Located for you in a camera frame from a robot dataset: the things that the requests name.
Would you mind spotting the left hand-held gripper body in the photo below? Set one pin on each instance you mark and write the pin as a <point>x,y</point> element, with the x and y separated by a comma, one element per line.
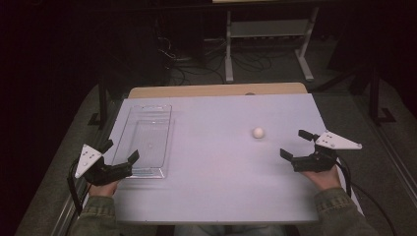
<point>105,173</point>

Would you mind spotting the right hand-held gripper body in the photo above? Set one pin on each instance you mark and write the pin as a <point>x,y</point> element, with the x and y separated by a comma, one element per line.
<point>316,162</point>

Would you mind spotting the clear plastic tray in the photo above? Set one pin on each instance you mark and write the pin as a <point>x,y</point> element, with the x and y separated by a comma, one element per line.
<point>147,141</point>

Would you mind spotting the small white ball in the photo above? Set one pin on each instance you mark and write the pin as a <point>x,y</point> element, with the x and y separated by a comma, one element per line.
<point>258,132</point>

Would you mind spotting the person's left hand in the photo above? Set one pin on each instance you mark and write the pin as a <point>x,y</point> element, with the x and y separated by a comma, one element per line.
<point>102,190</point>

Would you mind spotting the person's right hand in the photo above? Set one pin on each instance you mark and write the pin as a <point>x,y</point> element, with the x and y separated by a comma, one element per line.
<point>324,179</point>

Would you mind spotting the black metal stand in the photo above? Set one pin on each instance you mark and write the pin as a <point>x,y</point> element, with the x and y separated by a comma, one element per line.
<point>374,95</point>
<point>103,101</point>

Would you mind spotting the aluminium rail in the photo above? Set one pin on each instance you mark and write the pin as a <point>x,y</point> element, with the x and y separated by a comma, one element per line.
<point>398,164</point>
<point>64,216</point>

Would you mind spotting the white metal desk frame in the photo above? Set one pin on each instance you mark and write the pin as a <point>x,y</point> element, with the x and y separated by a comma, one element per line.
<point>268,29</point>

